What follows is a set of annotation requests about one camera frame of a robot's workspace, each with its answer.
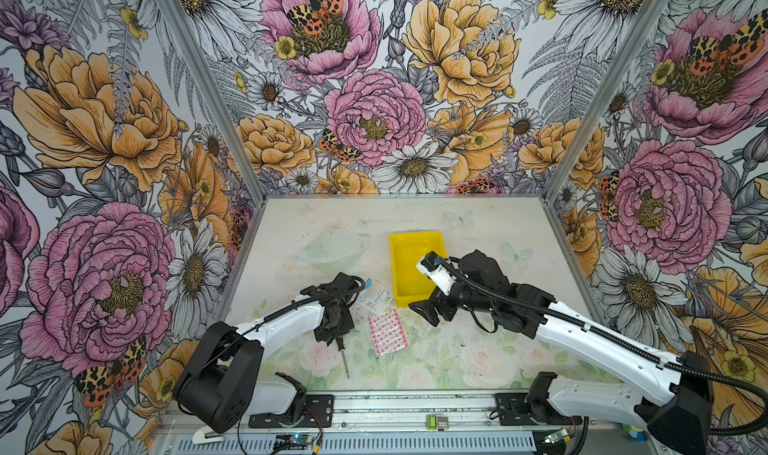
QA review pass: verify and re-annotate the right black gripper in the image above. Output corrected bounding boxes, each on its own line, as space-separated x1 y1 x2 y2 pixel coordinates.
408 269 496 327

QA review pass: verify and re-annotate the black yellow handled screwdriver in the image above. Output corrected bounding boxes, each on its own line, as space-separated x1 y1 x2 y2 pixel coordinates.
336 336 351 379

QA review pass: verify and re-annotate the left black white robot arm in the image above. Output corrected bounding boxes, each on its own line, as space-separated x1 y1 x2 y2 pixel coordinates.
172 272 365 434

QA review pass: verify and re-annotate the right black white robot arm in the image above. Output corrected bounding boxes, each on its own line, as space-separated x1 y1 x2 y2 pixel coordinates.
409 250 714 454

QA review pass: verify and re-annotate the yellow plastic bin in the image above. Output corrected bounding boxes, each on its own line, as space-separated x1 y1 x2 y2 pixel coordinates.
389 231 447 308

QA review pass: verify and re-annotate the white blue plastic packet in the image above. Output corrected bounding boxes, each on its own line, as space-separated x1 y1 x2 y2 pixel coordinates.
351 279 396 317

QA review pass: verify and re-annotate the pink patterned packet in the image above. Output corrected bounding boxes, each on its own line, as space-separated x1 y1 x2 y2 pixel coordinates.
368 310 408 358

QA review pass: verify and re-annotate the small green display module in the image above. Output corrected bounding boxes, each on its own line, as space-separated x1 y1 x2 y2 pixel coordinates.
426 414 450 432

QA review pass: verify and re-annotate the green circuit board left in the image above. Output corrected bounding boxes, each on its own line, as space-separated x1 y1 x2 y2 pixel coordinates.
271 433 316 454

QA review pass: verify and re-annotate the green circuit board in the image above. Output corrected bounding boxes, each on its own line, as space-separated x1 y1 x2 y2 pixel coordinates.
271 433 316 454
543 428 571 444

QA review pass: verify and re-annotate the green circuit board right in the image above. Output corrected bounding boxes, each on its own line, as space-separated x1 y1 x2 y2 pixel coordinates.
543 428 571 444

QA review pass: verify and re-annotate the white stapler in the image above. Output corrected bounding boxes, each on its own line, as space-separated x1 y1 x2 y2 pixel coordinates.
192 426 225 445

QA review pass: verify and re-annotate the colourful round toy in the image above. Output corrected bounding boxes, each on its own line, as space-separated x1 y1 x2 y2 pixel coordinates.
622 424 648 441

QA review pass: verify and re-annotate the aluminium rail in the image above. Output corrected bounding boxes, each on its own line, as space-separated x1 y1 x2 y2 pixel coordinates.
155 388 661 435

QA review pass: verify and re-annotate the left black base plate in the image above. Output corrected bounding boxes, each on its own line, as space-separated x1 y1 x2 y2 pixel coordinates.
247 394 335 429

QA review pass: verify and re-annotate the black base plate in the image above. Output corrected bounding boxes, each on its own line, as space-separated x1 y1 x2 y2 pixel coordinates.
247 394 335 429
490 392 583 427

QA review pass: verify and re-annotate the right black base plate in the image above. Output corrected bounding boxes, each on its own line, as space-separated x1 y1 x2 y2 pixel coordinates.
490 392 583 427

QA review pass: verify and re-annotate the white vented cable duct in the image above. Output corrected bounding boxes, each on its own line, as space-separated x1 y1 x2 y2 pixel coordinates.
166 431 537 454

